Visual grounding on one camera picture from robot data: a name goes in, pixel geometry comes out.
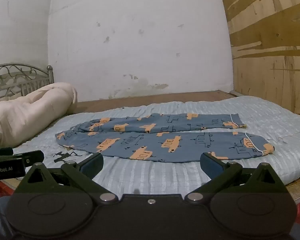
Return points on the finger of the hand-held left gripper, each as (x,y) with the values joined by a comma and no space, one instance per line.
(33,158)

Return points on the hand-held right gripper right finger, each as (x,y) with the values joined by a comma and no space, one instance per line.
(210,165)

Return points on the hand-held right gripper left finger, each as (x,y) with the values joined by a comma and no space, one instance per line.
(92,165)

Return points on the blue car print pants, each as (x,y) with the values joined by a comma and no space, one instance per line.
(165,142)

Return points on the cream rolled duvet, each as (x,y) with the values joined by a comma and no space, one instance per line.
(22,115)

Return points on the light blue quilted blanket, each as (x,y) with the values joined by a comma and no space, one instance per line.
(252,110)

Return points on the grey metal headboard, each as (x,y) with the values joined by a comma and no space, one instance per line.
(20,80)

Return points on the brown wooden bed platform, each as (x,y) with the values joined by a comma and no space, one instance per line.
(145,100)

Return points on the plywood board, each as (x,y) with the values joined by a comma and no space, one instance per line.
(270,42)

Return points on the red bed frame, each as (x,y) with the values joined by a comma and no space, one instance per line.
(7,187)

